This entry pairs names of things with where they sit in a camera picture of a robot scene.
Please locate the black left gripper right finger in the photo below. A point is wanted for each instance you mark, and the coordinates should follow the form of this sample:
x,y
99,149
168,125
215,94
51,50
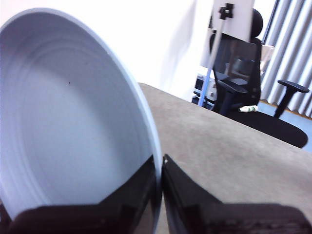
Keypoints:
x,y
195,214

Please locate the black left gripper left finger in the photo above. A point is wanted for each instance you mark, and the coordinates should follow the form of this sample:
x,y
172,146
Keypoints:
x,y
122,214

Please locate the light blue round plate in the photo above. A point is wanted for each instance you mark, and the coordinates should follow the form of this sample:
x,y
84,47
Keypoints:
x,y
73,122

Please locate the black mesh office chair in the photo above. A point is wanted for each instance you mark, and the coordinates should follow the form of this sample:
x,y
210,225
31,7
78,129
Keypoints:
x,y
268,126

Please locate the white green plastic bottle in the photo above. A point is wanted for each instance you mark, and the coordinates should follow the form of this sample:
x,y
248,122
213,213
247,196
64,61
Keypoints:
x,y
248,109

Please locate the thin metal rod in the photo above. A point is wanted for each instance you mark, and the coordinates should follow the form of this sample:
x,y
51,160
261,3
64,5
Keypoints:
x,y
211,63

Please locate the white hanging sheet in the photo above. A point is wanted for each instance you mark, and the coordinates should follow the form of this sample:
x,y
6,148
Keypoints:
x,y
180,48

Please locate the grey vertical blinds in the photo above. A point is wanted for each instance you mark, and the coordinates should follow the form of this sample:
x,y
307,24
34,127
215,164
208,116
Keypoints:
x,y
290,48

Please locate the white flat board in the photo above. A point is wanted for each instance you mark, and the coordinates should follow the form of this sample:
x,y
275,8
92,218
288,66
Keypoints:
x,y
240,22

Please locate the black star knob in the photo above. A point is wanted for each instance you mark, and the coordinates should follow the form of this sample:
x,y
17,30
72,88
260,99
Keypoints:
x,y
226,11

